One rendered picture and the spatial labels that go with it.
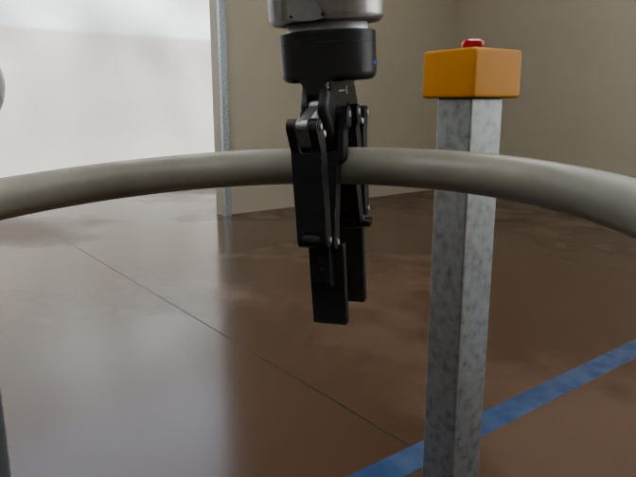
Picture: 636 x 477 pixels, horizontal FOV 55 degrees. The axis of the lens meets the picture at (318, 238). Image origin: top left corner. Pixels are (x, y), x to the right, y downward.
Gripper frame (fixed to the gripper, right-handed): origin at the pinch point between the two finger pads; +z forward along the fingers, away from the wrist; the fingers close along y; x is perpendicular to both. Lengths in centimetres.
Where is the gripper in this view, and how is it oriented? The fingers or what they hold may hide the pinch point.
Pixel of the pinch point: (339, 275)
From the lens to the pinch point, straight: 53.1
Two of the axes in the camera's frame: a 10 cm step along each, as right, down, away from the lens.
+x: 9.3, 0.4, -3.5
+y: -3.5, 2.7, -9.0
